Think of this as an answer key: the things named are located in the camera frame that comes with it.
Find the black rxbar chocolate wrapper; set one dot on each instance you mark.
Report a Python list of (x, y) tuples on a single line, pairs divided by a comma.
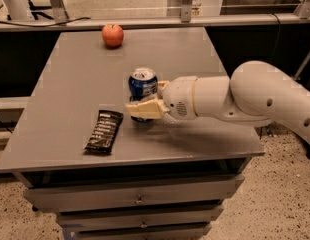
[(105, 130)]

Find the grey drawer cabinet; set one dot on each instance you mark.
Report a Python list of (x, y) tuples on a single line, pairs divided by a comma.
[(163, 179)]

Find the blue pepsi can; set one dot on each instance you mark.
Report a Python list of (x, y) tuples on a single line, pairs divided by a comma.
[(142, 84)]

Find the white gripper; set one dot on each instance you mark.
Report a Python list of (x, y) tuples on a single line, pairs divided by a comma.
[(179, 96)]

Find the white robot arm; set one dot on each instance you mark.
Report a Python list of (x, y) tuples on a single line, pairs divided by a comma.
[(256, 94)]

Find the white pipe leg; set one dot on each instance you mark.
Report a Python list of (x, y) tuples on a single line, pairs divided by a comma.
[(18, 10)]

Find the red apple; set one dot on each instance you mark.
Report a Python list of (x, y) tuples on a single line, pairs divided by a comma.
[(112, 35)]

